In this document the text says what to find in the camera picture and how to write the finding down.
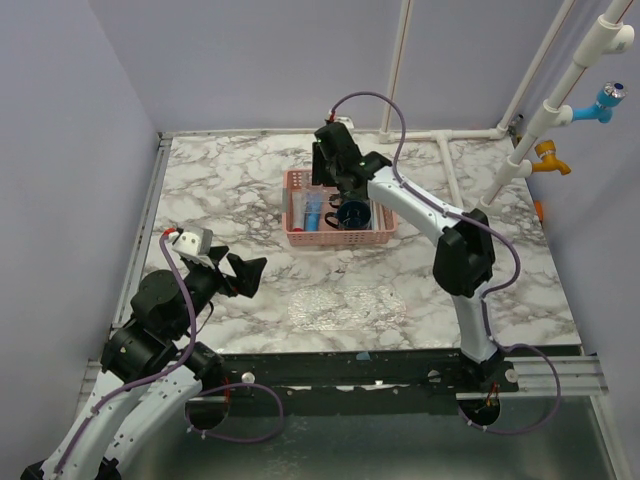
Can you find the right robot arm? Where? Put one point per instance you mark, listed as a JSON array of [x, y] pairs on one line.
[[465, 254]]

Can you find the white pvc pipe frame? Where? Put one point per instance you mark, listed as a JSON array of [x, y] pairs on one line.
[[607, 35]]

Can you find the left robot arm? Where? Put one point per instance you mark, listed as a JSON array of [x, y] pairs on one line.
[[151, 366]]

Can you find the blue faucet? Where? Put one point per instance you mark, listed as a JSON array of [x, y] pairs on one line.
[[608, 97]]

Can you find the blue toothpaste tube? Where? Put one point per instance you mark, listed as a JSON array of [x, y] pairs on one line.
[[313, 211]]

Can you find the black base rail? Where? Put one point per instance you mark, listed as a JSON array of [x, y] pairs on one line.
[[359, 382]]

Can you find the yellow faucet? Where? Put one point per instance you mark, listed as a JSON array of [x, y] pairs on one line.
[[550, 159]]

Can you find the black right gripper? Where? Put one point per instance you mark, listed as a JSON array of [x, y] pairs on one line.
[[318, 175]]

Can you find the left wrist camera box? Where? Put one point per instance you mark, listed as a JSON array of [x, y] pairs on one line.
[[191, 243]]

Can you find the white toothbrush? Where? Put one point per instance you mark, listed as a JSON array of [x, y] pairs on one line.
[[381, 223]]

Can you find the dark blue mug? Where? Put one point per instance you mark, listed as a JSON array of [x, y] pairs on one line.
[[350, 215]]

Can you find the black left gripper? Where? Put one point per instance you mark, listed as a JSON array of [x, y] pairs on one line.
[[248, 273]]

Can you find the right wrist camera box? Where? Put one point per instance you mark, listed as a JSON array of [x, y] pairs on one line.
[[346, 120]]

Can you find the grey toothbrush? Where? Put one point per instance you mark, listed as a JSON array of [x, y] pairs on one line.
[[374, 224]]

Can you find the pink plastic basket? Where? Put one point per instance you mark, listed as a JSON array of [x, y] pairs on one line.
[[300, 179]]

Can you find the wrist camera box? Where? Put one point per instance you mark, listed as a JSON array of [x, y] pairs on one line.
[[191, 243], [346, 120]]

